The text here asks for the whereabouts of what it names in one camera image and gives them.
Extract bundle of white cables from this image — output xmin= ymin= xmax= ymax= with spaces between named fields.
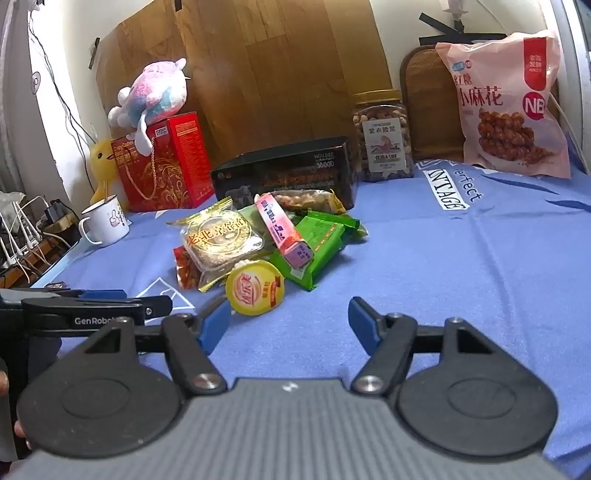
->
xmin=0 ymin=194 xmax=51 ymax=278

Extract black tin box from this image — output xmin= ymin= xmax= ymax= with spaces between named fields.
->
xmin=211 ymin=136 xmax=358 ymax=213

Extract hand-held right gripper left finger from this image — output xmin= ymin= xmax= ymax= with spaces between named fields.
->
xmin=81 ymin=298 xmax=232 ymax=398

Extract wooden cutting board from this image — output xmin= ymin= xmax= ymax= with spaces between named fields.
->
xmin=400 ymin=45 xmax=561 ymax=162

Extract blue printed bed sheet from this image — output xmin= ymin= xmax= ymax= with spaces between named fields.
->
xmin=32 ymin=157 xmax=591 ymax=462

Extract black charger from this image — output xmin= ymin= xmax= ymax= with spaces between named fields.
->
xmin=44 ymin=199 xmax=79 ymax=227

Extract large pink snack bag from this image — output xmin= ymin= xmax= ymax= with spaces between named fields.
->
xmin=435 ymin=30 xmax=572 ymax=180

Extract red snack packet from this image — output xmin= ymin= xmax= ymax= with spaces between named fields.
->
xmin=173 ymin=244 xmax=204 ymax=291

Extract clear nut jar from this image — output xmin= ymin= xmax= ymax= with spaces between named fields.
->
xmin=352 ymin=89 xmax=415 ymax=183

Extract long black tape strip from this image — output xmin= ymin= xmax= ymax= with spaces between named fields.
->
xmin=418 ymin=33 xmax=506 ymax=46

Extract pale green snack packet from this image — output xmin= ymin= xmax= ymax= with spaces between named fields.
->
xmin=238 ymin=205 xmax=266 ymax=232

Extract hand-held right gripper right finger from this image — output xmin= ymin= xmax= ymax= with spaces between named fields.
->
xmin=348 ymin=296 xmax=505 ymax=398

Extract red gift box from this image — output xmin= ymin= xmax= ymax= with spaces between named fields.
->
xmin=111 ymin=112 xmax=217 ymax=213

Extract long pink snack box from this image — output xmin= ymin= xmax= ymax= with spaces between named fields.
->
xmin=255 ymin=193 xmax=315 ymax=269

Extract clear round pastry packet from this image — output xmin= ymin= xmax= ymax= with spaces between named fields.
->
xmin=167 ymin=196 xmax=273 ymax=292

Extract short black tape strip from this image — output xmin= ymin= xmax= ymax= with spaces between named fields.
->
xmin=419 ymin=14 xmax=451 ymax=33

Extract person's left hand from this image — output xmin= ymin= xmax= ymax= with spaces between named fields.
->
xmin=0 ymin=369 xmax=29 ymax=438

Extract yellow plush toy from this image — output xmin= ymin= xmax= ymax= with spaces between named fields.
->
xmin=89 ymin=138 xmax=125 ymax=208

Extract pink and blue plush toy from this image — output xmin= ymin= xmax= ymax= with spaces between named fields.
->
xmin=107 ymin=58 xmax=192 ymax=155

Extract clear packet of beans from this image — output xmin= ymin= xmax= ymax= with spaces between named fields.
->
xmin=270 ymin=188 xmax=346 ymax=215

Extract white charger cables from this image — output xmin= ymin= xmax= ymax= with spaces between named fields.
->
xmin=0 ymin=217 xmax=86 ymax=289

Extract yellow round jelly cup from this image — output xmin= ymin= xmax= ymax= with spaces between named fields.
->
xmin=225 ymin=260 xmax=286 ymax=317

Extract white enamel mug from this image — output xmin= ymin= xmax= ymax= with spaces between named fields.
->
xmin=78 ymin=195 xmax=131 ymax=245

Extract dark wood grain board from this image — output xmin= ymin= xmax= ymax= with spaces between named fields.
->
xmin=174 ymin=0 xmax=402 ymax=162

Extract white cable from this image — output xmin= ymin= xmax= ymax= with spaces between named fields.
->
xmin=554 ymin=95 xmax=583 ymax=148

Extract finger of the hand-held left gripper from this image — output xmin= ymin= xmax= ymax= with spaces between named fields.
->
xmin=9 ymin=288 xmax=127 ymax=301
xmin=134 ymin=296 xmax=173 ymax=324

